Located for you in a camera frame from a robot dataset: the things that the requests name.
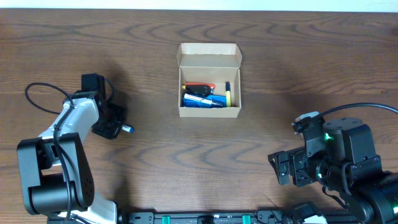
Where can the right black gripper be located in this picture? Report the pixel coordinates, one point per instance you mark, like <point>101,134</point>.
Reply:
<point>298,158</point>

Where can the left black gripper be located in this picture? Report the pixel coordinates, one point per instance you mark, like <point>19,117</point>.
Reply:
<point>114,129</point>

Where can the blue and white marker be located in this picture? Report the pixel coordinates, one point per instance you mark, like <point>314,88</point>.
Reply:
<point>127,128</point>

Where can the black and white marker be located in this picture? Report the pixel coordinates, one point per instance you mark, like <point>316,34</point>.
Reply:
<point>202,100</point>

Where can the black tape dispenser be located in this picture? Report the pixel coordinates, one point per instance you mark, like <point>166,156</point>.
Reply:
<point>198,91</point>

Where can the yellow highlighter with dark cap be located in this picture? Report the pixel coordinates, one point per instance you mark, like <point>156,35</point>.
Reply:
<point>228,94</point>

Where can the blue plastic case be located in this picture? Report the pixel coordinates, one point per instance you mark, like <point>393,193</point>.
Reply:
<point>193,104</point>

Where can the red stapler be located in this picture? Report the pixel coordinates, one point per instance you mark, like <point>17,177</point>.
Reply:
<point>206,86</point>

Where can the brown cardboard box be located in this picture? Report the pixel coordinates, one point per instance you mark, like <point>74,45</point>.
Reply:
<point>210,63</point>

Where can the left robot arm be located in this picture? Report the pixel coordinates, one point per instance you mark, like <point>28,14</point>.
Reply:
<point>56,178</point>

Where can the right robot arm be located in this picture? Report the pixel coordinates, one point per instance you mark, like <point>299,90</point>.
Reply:
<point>340,155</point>

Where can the right green clamp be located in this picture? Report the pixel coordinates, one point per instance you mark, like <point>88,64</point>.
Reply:
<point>246,219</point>

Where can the green clamp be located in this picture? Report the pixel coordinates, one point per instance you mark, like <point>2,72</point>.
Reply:
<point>246,219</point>
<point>166,220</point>

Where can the left green clamp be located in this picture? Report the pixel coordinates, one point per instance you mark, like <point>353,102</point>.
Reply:
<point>166,220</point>

